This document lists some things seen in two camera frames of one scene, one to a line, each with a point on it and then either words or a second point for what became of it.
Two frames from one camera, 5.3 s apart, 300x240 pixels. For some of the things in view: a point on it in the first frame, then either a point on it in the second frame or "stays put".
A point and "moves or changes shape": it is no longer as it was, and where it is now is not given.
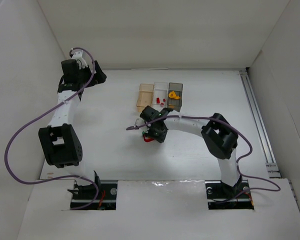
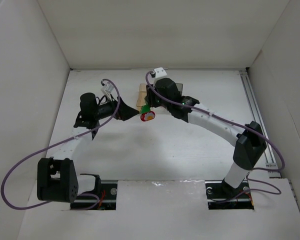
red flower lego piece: [148, 139] moves or changes shape
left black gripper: [95, 73] to [118, 108]
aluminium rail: [261, 128] stays put
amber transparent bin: [145, 96] stays put
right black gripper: [154, 131] to [149, 96]
